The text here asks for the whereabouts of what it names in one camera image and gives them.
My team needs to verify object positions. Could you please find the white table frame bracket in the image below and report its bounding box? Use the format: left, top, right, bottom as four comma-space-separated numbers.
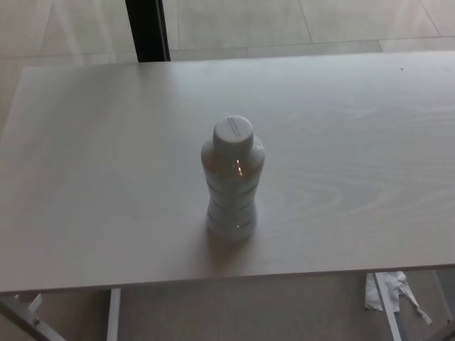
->
12, 292, 43, 323

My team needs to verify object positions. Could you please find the white slanted table leg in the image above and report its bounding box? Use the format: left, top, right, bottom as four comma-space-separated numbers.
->
373, 272, 407, 341

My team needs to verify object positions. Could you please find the crumpled white paper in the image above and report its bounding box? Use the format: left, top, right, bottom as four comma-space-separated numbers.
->
364, 271, 434, 326

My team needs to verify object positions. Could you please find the black vertical door frame post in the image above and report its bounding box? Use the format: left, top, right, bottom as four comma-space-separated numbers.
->
124, 0, 172, 64

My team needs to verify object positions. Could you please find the gray diagonal frame bar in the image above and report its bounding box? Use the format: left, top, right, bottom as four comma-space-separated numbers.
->
0, 297, 68, 341

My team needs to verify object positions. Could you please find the white plastic bottle with cap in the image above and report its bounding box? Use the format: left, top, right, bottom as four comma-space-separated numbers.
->
200, 115, 267, 239

